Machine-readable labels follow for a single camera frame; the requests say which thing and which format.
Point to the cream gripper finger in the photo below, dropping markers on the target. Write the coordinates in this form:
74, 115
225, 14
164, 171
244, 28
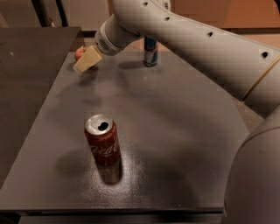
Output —
89, 58

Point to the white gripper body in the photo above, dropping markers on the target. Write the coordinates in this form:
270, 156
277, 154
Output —
105, 45

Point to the red apple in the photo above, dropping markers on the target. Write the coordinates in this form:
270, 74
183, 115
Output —
79, 52

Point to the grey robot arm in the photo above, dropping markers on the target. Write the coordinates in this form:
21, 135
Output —
248, 70

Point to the blue silver energy drink can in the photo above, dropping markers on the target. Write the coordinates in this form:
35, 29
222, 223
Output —
150, 52

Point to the red coke can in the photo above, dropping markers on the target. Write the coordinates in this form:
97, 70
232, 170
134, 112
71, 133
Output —
101, 134

